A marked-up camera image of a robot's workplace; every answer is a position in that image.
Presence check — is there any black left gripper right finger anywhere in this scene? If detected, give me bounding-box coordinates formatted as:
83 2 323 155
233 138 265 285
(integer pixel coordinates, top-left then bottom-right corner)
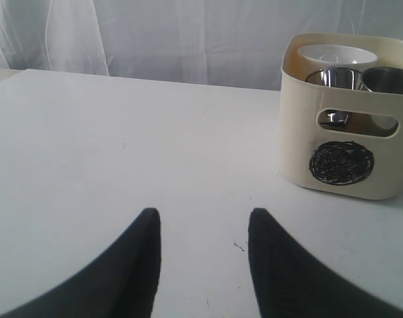
248 208 403 317

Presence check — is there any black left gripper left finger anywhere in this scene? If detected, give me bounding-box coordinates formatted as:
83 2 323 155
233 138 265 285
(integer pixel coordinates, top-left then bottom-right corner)
0 207 161 317

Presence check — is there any steel mug with solid handle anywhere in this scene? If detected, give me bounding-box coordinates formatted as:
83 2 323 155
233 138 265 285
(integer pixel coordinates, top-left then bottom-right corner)
305 66 363 130

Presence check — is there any steel mug with wire handle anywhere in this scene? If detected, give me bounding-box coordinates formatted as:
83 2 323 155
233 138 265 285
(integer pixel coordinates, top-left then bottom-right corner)
359 66 403 132

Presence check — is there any white ceramic bowl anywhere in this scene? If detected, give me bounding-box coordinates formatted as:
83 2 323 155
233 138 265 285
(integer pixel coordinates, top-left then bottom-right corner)
297 44 378 67

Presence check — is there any cream bin with circle mark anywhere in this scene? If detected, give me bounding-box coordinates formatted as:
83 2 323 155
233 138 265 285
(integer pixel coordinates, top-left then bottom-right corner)
278 33 403 200

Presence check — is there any white curtain backdrop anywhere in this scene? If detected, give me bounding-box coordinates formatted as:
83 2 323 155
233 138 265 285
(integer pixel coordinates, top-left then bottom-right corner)
0 1 403 90

